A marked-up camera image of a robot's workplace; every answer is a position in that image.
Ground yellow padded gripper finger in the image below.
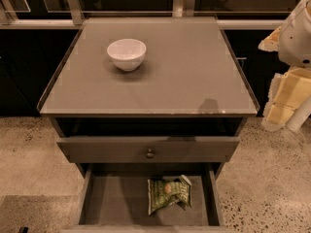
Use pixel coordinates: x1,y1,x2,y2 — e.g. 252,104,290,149
261,67,311,131
259,27,281,52

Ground white cylindrical post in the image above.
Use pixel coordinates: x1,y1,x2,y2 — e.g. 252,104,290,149
287,96,311,132

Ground open grey middle drawer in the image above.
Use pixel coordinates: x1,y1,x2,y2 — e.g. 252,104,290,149
61,163,234,233

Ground grey drawer cabinet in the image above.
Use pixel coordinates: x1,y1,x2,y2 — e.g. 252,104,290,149
36,16,260,233

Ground green jalapeno chip bag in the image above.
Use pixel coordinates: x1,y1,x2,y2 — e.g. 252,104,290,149
148,175,192,215

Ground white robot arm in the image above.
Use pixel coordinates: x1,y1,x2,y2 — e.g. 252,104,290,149
259,0,311,131

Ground grey top drawer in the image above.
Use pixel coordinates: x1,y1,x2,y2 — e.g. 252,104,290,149
56,136,240,163

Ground round metal drawer knob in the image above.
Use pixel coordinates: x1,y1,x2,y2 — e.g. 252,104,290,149
146,149,155,158

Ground metal railing frame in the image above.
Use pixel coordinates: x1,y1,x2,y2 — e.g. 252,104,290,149
1,0,300,30

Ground white ceramic bowl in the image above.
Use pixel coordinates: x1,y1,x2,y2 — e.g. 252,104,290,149
107,39,147,72

